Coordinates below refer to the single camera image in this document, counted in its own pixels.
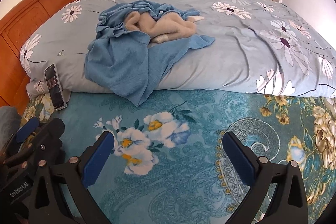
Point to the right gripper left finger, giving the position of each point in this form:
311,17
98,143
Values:
60,192

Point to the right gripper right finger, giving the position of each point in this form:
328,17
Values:
288,203

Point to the light blue sweater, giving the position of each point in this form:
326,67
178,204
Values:
126,62

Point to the black smartphone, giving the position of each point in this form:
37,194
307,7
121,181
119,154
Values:
54,88

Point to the orange wooden headboard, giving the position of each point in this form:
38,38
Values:
16,27

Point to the teal floral bed blanket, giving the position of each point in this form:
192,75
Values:
169,166

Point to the grey floral duvet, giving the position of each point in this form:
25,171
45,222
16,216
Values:
260,47

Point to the beige fleece garment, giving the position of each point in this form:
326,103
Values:
170,26

